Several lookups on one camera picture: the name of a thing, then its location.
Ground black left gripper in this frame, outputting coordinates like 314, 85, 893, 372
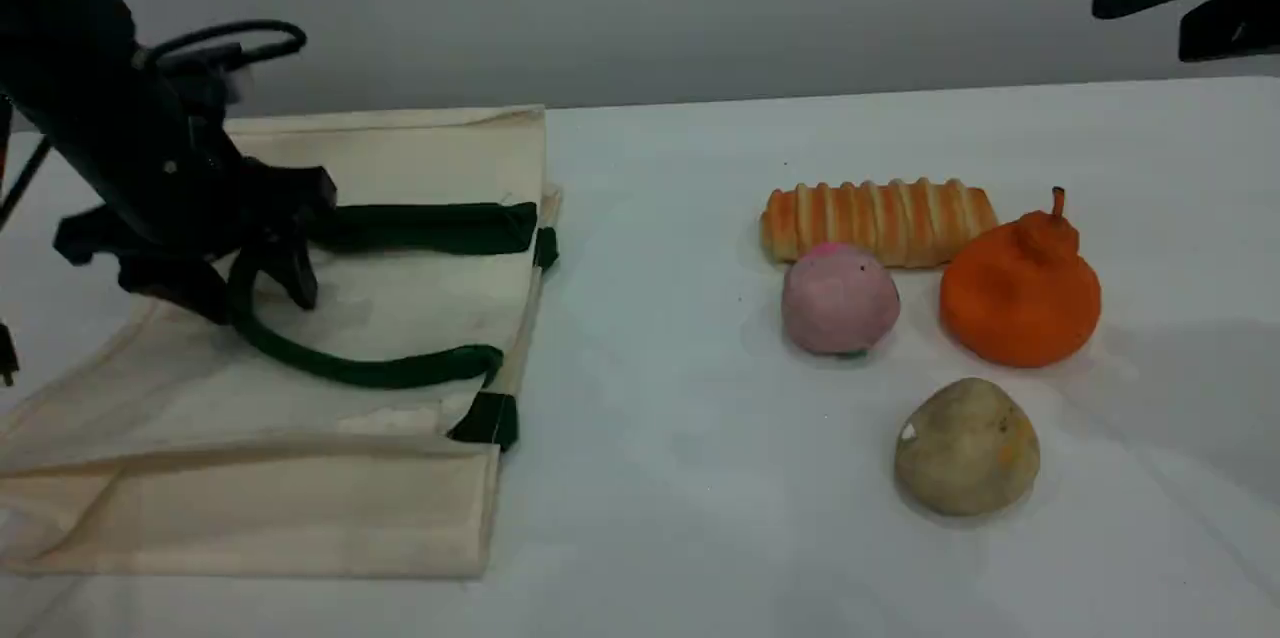
55, 158, 339, 324

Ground orange with stem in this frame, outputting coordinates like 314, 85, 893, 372
940, 186, 1103, 369

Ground beige egg yolk pastry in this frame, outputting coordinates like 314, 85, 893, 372
893, 377, 1042, 518

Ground striped long bread roll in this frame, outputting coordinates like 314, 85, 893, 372
760, 178, 1001, 269

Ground pink round ball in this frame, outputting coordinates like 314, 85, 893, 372
781, 242, 901, 357

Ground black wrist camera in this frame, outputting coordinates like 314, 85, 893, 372
150, 43, 251, 114

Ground thin black cable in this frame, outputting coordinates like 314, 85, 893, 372
0, 136, 53, 231

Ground black camera cable loop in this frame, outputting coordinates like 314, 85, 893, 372
148, 18, 308, 71

